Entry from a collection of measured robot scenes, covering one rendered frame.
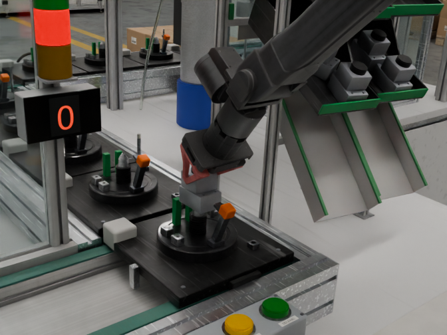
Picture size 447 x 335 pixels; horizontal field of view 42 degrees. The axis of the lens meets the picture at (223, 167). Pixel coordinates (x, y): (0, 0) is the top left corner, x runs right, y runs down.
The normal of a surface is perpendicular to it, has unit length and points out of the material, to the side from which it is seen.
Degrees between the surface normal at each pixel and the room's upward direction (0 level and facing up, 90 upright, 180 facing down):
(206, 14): 90
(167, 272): 0
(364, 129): 45
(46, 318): 0
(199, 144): 37
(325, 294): 90
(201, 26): 90
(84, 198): 0
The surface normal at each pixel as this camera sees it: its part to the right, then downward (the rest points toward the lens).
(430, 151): 0.62, 0.33
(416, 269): 0.05, -0.92
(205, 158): 0.40, -0.54
